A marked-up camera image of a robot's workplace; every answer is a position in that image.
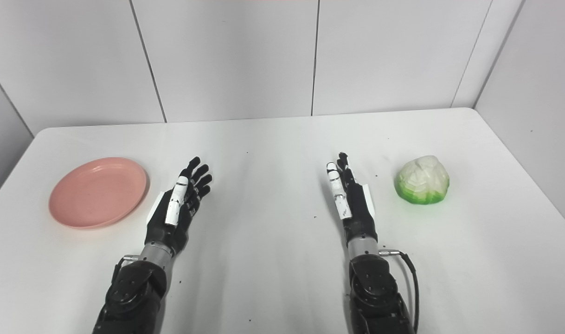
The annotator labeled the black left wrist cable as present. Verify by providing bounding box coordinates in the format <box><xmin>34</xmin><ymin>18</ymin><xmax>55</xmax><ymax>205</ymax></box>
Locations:
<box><xmin>111</xmin><ymin>253</ymin><xmax>140</xmax><ymax>286</ymax></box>

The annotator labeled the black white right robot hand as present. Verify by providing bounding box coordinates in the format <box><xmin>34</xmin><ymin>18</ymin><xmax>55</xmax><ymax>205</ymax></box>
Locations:
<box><xmin>327</xmin><ymin>152</ymin><xmax>379</xmax><ymax>244</ymax></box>

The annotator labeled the pink round plate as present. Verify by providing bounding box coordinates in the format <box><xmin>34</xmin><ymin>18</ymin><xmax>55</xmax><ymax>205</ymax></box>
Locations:
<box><xmin>49</xmin><ymin>157</ymin><xmax>149</xmax><ymax>230</ymax></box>

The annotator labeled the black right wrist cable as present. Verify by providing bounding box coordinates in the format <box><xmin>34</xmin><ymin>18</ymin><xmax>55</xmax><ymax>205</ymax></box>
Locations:
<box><xmin>379</xmin><ymin>249</ymin><xmax>420</xmax><ymax>334</ymax></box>

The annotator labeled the green white cabbage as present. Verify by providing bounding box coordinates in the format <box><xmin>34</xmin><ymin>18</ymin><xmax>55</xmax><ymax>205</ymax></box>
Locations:
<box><xmin>394</xmin><ymin>155</ymin><xmax>450</xmax><ymax>205</ymax></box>

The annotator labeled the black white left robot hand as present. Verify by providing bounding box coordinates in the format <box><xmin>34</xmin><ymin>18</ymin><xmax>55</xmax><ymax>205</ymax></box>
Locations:
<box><xmin>145</xmin><ymin>156</ymin><xmax>213</xmax><ymax>255</ymax></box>

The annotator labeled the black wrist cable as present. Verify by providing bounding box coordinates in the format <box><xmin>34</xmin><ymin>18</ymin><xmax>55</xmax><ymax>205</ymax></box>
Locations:
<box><xmin>111</xmin><ymin>253</ymin><xmax>140</xmax><ymax>286</ymax></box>
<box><xmin>379</xmin><ymin>249</ymin><xmax>420</xmax><ymax>334</ymax></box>

